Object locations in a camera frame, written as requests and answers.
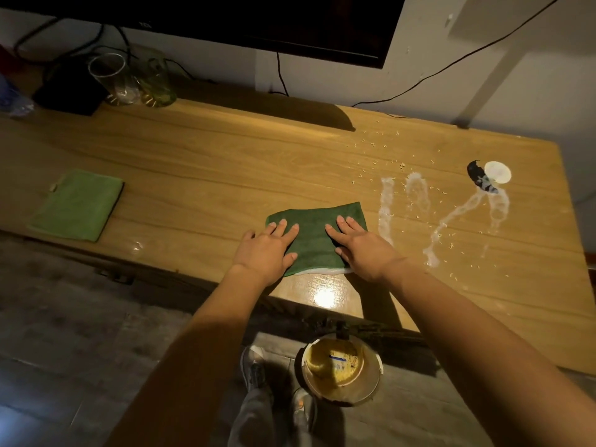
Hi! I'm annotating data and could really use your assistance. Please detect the person's left hand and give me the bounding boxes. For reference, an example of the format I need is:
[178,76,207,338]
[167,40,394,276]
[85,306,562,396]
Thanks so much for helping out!
[231,219,300,287]

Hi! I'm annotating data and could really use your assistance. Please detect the person's right hand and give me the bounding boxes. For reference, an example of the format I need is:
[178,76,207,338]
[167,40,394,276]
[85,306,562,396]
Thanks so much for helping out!
[324,216,409,285]

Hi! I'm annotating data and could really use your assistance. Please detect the dark green cleaning cloth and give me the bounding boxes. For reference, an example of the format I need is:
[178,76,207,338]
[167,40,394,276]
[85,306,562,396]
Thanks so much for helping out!
[265,201,368,278]

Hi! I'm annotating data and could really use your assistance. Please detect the person's right forearm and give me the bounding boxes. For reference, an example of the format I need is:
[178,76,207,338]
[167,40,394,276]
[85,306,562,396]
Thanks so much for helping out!
[379,257,596,447]

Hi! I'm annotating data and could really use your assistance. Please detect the person's left forearm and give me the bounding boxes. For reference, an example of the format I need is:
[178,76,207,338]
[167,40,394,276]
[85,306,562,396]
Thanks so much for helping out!
[105,264,273,447]

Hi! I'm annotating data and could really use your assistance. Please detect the spilled white liquid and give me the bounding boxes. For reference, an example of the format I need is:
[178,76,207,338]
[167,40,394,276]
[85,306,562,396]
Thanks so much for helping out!
[377,171,511,269]

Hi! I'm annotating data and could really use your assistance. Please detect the person's left shoe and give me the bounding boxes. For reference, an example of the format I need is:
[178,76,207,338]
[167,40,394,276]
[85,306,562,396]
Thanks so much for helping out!
[240,345,268,392]

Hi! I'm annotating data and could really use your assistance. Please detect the person's shoe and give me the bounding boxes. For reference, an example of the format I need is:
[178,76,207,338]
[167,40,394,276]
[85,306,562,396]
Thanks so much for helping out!
[240,345,268,392]
[291,387,318,434]

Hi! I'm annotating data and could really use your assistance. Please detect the round waste bucket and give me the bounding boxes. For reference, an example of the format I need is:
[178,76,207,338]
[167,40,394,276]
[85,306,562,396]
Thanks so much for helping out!
[300,334,384,407]

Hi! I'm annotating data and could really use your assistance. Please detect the black torn wrapper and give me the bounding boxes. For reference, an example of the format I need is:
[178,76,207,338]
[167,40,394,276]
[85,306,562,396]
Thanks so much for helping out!
[467,159,500,195]

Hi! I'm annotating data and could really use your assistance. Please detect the person's right shoe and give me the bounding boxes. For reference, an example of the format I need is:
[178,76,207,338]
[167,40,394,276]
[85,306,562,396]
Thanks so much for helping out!
[291,387,318,434]

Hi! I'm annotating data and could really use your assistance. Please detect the white round lid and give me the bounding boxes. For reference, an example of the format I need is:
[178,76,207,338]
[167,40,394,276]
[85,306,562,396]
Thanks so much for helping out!
[484,160,512,184]

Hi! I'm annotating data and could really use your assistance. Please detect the person's grey trousers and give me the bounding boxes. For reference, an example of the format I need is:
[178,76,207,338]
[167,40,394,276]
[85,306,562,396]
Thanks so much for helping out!
[227,385,314,447]

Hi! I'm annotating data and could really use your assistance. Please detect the light green folded cloth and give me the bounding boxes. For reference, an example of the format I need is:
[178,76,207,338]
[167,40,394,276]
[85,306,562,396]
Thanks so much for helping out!
[28,169,125,243]

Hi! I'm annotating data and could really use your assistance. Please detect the green tinted glass mug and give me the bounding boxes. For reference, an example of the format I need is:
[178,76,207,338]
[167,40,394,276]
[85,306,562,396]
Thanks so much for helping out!
[132,45,178,108]

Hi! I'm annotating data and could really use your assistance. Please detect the clear drinking glass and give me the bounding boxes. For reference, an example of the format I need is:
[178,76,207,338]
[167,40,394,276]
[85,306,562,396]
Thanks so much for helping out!
[88,53,141,106]

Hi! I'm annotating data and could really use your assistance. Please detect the black flat screen television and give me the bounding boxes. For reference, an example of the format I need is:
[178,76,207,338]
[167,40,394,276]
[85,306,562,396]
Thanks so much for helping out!
[0,0,408,70]

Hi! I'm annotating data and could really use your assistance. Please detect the black set-top box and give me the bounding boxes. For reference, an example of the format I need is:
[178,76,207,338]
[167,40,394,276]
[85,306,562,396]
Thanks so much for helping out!
[32,59,111,117]

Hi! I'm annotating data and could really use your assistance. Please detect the clear blue plastic bottle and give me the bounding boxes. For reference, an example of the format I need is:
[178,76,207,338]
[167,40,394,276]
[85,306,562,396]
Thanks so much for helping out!
[0,73,36,118]

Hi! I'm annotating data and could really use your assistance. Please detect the black television power cable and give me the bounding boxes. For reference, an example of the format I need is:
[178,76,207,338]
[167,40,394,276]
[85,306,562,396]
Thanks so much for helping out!
[267,51,290,96]

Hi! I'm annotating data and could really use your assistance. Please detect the long black wall cable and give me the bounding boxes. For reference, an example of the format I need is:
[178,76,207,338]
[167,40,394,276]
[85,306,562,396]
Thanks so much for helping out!
[351,0,567,108]

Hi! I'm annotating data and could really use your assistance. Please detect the black cables behind box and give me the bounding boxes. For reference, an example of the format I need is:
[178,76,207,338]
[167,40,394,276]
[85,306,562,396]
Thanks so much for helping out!
[13,17,196,82]

